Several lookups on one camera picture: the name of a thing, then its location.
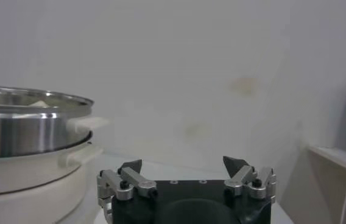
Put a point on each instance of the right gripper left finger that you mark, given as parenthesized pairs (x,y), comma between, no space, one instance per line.
(133,179)

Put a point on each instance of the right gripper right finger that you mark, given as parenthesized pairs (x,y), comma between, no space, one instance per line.
(243,176)

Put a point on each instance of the perforated steel steamer basket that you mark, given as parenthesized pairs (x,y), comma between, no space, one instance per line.
(17,134)

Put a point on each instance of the large white table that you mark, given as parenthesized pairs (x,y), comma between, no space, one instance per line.
(167,170)

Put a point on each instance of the white side table with label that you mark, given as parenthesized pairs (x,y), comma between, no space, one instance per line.
(331,155)

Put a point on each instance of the white electric cooker pot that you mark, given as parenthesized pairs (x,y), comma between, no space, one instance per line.
(23,182)

